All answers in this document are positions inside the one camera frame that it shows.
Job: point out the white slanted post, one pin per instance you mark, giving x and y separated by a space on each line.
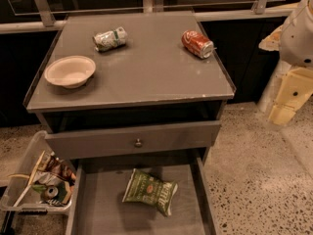
266 100

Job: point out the round metal drawer knob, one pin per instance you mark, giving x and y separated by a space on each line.
138 143

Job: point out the metal railing with glass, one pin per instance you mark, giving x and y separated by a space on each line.
18 16

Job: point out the wooden stick in bin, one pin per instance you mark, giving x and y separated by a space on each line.
31 188

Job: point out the clear plastic bin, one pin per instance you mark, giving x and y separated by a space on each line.
60 204

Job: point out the beige paper bowl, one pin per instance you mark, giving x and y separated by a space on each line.
70 72

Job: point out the brown snack wrapper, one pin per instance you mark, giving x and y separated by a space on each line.
50 171

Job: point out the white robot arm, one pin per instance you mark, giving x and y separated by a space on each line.
296 42

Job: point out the grey drawer cabinet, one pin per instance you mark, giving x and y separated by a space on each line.
150 80

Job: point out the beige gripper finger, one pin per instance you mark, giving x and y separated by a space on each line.
295 90
272 41

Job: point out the grey open middle drawer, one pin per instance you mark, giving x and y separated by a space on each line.
98 209

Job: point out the red cola can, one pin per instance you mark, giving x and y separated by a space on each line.
197 44

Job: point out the grey upper drawer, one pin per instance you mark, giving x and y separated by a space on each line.
120 141

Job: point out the green jalapeno chip bag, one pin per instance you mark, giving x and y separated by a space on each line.
147 189

